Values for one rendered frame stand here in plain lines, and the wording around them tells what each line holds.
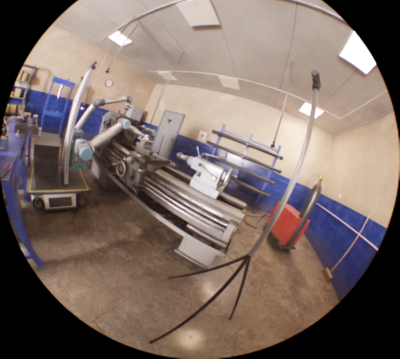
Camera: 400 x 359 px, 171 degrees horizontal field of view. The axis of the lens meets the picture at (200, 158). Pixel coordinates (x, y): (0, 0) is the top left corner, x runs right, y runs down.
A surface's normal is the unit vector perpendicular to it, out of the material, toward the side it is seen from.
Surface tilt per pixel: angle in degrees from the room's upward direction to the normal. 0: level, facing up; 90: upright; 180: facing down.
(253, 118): 90
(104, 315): 0
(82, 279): 0
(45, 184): 90
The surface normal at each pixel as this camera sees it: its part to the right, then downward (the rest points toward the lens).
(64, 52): 0.86, 0.37
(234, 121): -0.37, -0.03
